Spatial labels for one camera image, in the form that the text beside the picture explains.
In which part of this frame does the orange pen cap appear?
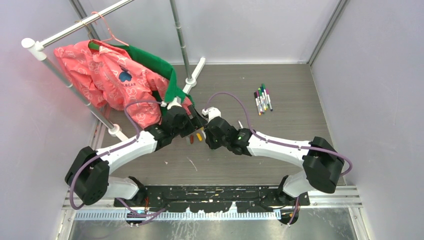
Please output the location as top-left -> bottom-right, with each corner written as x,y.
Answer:
196,133 -> 203,142

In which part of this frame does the blue-end marker pen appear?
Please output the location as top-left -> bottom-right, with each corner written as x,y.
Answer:
237,120 -> 244,129

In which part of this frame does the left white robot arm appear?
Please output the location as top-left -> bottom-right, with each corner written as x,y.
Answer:
64,105 -> 208,207

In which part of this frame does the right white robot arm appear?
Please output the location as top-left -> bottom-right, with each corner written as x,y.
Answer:
204,117 -> 345,206

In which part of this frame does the yellow marker pen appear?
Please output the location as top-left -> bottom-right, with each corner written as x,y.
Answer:
257,92 -> 266,114

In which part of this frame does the teal marker pen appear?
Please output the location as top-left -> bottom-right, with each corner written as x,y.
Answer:
260,83 -> 266,99

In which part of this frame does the green cloth garment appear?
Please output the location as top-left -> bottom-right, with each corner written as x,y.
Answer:
88,40 -> 196,110

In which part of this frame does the pink patterned shirt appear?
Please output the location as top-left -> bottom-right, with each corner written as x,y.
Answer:
54,40 -> 189,129

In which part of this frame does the white metal clothes rack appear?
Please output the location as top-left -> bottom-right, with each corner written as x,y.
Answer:
21,0 -> 206,141

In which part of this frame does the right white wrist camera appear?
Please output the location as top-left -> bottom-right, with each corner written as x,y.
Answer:
201,107 -> 221,123

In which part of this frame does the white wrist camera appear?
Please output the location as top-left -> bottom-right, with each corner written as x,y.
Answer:
160,97 -> 182,110
201,107 -> 221,123

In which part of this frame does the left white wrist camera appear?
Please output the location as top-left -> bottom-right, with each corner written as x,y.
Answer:
160,97 -> 182,110

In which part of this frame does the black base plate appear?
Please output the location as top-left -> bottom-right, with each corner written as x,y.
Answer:
124,185 -> 310,213

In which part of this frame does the pink wire hanger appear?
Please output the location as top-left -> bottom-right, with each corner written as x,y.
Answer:
91,11 -> 129,46

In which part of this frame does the aluminium slotted rail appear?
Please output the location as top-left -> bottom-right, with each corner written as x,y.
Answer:
74,208 -> 281,221

